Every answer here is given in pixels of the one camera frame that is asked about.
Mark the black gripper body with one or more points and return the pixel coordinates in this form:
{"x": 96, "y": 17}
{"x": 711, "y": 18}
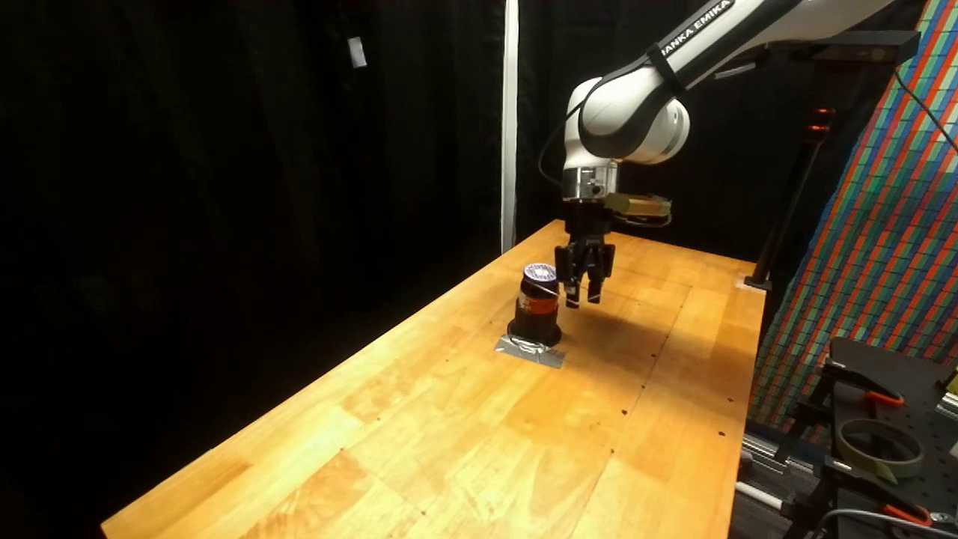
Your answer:
{"x": 588, "y": 230}

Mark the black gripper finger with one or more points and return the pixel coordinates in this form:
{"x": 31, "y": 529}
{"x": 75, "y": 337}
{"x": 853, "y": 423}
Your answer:
{"x": 572, "y": 280}
{"x": 598, "y": 276}

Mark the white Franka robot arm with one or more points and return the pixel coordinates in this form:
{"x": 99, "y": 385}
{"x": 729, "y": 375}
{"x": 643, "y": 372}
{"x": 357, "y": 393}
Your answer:
{"x": 628, "y": 116}

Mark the dark jar with purple lid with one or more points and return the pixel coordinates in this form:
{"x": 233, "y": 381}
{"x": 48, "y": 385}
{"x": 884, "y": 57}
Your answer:
{"x": 537, "y": 297}

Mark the silver tape patch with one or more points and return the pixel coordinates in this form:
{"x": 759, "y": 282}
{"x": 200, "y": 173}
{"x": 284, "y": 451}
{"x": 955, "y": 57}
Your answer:
{"x": 527, "y": 351}

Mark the white vertical pole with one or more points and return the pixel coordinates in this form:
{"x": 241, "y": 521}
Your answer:
{"x": 509, "y": 122}

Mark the colourful patterned panel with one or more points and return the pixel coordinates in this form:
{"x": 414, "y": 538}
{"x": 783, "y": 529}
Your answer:
{"x": 877, "y": 240}

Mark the small white tag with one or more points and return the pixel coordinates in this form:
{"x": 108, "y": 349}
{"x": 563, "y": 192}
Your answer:
{"x": 357, "y": 51}

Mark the black equipment cart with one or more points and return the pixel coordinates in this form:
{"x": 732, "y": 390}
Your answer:
{"x": 887, "y": 379}

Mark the pale tape roll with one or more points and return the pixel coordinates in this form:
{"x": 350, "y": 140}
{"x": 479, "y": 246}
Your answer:
{"x": 877, "y": 448}

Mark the black curtain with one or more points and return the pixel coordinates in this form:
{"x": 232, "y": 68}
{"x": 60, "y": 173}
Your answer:
{"x": 199, "y": 200}

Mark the yellowish wrist camera box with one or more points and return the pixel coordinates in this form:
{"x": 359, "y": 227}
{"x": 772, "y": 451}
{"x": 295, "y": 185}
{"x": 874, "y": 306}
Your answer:
{"x": 642, "y": 209}

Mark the black camera stand pole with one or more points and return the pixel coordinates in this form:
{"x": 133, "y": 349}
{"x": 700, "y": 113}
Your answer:
{"x": 793, "y": 200}

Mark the silver aluminium rail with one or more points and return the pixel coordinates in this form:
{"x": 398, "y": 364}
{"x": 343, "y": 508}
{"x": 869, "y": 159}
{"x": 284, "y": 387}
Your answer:
{"x": 771, "y": 468}

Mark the black bar camera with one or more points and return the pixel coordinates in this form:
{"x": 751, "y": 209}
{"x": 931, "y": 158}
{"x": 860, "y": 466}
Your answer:
{"x": 872, "y": 42}

